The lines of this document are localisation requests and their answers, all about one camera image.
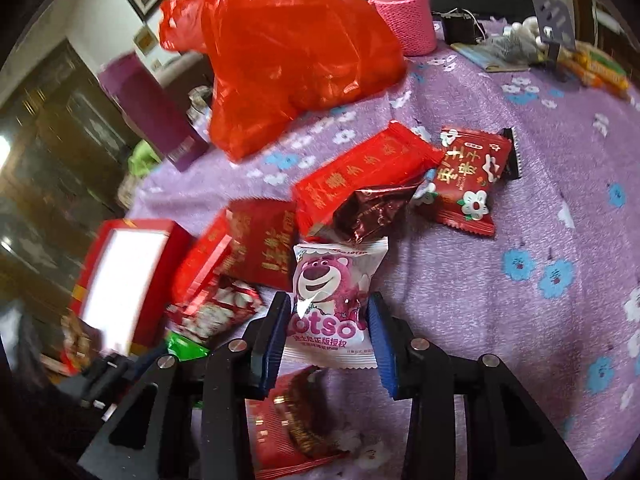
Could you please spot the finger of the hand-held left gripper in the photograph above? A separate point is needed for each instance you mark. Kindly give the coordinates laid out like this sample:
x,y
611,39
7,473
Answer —
x,y
110,380

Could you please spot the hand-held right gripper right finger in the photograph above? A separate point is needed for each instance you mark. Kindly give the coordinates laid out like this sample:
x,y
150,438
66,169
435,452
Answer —
x,y
386,360

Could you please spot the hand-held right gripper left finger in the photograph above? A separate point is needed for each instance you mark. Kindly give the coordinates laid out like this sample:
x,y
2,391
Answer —
x,y
270,350

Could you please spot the red white snack packet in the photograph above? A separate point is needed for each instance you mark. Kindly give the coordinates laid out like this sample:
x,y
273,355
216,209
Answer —
x,y
215,310

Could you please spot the red cake print snack packet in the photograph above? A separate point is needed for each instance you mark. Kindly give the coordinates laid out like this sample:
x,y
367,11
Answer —
x,y
295,425

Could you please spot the green snack packet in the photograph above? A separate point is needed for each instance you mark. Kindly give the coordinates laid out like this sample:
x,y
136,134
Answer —
x,y
182,347

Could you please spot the pink bear snack packet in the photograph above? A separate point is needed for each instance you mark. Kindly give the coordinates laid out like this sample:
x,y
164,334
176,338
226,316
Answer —
x,y
325,280

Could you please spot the red box tray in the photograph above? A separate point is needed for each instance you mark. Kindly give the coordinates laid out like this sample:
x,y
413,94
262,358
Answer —
x,y
125,285

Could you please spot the dark red foil snack packet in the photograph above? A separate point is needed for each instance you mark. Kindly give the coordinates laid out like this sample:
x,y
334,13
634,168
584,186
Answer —
x,y
370,215

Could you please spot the long red snack packet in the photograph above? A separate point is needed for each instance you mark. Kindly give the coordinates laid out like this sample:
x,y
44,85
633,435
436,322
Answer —
x,y
360,170

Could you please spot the red gold lettered packet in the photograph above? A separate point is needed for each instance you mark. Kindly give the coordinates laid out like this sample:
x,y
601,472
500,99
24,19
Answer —
x,y
202,260
265,245

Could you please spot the red flower print snack packet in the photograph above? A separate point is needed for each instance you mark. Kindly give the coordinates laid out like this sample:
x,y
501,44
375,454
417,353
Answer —
x,y
470,180

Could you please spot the wooden glass door cabinet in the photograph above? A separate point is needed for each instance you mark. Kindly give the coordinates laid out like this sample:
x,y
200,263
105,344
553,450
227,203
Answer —
x,y
55,160

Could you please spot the black snack packet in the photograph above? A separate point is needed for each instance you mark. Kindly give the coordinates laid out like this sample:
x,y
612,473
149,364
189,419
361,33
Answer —
x,y
515,160

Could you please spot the purple thermos bottle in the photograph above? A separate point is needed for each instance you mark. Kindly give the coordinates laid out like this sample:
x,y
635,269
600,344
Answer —
x,y
150,110

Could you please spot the red plastic bag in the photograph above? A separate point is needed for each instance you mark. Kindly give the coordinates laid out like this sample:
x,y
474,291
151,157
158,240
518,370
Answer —
x,y
290,55

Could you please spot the paper booklet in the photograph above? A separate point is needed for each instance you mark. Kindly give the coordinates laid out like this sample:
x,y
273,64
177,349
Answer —
x,y
492,57

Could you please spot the black charger box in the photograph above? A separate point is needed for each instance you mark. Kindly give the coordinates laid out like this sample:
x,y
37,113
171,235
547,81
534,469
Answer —
x,y
460,27

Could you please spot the pink thermos bottle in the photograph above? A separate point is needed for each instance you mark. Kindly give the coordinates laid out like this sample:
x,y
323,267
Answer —
x,y
405,15

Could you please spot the white crumpled bag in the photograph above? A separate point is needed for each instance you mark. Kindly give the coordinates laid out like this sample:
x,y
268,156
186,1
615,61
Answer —
x,y
517,35

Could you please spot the orange green packets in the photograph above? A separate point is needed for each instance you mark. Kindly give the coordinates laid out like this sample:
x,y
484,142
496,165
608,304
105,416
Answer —
x,y
600,70

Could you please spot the grey plastic panel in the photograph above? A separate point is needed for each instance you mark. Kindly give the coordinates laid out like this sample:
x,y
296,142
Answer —
x,y
552,20

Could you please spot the small wall plaque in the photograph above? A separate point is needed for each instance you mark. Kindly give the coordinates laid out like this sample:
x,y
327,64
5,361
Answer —
x,y
145,40

